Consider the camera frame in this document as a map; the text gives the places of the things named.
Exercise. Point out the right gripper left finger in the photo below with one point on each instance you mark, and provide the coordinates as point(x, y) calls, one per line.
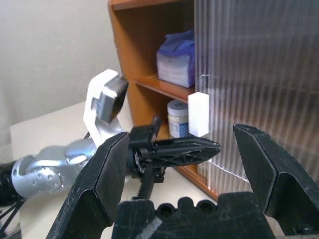
point(94, 184)

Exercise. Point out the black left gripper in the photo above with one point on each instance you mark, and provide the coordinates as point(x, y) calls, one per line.
point(142, 149)

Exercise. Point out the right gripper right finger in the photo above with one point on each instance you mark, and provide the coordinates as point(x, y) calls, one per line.
point(271, 169)

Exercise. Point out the white bottle with blue pattern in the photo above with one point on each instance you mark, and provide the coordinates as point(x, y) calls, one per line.
point(177, 112)

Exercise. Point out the purple tissue pack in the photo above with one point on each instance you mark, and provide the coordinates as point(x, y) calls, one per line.
point(174, 62)

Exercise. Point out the ribbed glass sliding door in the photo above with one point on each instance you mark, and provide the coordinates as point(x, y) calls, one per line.
point(286, 62)
point(261, 74)

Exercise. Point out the wooden cabinet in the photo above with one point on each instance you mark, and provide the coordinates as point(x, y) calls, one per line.
point(129, 49)

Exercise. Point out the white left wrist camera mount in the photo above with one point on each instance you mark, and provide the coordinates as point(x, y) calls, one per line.
point(96, 87)

